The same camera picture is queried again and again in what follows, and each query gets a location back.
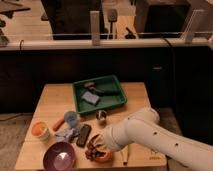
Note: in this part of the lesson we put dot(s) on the dark grapes bunch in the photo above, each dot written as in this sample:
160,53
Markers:
94,149

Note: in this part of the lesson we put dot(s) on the red bowl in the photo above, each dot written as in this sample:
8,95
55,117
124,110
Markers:
109,154

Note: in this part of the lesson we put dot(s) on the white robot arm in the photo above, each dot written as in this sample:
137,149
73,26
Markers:
142,127

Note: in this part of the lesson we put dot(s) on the purple bowl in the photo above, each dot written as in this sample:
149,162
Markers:
59,157

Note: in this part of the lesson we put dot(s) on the dark brush in tray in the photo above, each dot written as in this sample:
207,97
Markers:
91,87

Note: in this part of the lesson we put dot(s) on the grey sponge block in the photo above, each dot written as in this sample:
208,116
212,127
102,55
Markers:
90,98

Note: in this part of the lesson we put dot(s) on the small dark round cup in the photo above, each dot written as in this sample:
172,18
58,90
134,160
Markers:
101,116

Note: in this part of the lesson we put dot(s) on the green plastic tray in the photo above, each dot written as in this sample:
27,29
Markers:
109,82

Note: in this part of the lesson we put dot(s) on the blue plastic cup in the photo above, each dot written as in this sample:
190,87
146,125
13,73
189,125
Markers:
71,118

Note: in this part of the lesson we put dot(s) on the black remote control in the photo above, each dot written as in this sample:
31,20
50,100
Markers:
83,135

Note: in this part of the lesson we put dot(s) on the orange carrot toy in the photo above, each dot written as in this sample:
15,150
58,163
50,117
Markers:
58,124

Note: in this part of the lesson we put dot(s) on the grey crumpled cloth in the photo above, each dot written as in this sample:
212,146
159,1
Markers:
66,135

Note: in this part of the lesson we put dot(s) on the wooden stick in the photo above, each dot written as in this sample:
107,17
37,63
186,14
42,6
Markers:
125,155

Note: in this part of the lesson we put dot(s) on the orange cup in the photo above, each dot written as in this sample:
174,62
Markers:
40,131

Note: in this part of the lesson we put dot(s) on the grey railing post left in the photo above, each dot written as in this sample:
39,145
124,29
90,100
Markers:
95,28

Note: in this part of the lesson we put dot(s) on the grey railing post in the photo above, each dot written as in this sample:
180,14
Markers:
192,25
95,28

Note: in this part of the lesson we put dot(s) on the grey railing post right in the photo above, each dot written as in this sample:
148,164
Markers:
192,25

